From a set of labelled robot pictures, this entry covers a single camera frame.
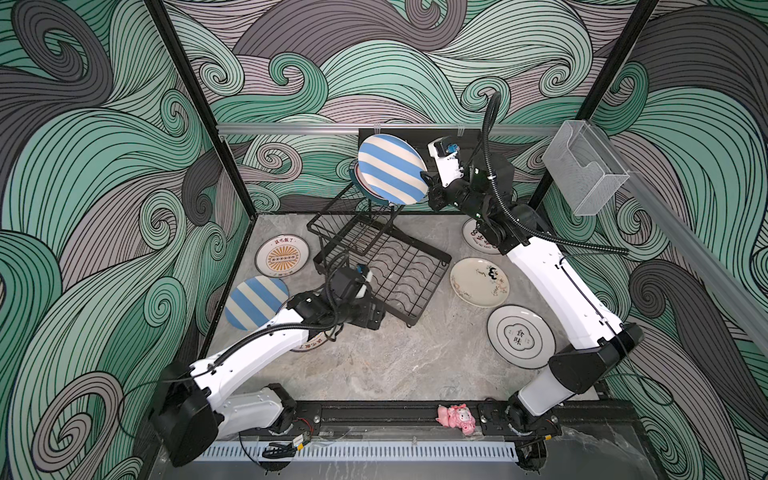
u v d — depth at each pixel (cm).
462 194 56
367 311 68
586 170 78
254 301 95
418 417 75
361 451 70
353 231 112
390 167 70
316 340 55
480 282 100
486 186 47
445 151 54
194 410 37
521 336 87
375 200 80
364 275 71
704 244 59
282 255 107
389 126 95
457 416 71
